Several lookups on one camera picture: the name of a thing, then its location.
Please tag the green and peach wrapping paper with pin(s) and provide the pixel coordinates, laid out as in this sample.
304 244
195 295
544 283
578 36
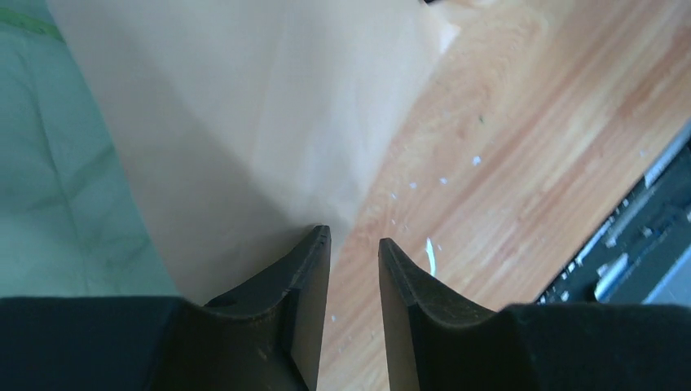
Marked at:
179 148

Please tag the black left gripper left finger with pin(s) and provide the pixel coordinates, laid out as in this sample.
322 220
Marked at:
265 334

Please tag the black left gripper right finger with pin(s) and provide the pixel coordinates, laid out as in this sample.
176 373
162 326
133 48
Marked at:
436 339

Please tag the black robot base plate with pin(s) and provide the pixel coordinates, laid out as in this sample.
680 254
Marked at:
641 252

